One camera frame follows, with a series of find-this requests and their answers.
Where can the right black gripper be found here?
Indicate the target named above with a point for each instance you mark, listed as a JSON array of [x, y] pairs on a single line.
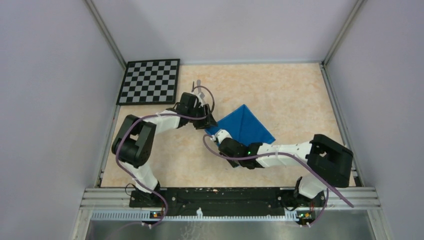
[[232, 163]]

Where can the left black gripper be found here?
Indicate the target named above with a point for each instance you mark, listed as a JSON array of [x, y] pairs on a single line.
[[205, 123]]

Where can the blue cloth napkin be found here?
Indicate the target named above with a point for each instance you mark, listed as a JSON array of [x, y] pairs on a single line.
[[243, 126]]

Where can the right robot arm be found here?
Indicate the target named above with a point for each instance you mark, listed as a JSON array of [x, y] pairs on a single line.
[[328, 162]]

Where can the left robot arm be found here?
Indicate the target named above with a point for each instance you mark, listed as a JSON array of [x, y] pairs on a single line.
[[133, 144]]

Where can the silver table knife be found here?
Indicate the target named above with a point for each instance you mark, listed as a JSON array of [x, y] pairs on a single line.
[[198, 83]]

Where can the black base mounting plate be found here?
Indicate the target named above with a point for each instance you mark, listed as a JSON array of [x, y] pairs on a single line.
[[226, 201]]

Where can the black white checkerboard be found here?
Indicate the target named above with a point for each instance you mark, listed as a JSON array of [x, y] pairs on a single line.
[[149, 82]]

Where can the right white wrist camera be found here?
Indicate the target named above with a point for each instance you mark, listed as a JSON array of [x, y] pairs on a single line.
[[220, 135]]

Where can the white toothed cable rail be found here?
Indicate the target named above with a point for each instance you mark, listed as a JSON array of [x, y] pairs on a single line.
[[147, 216]]

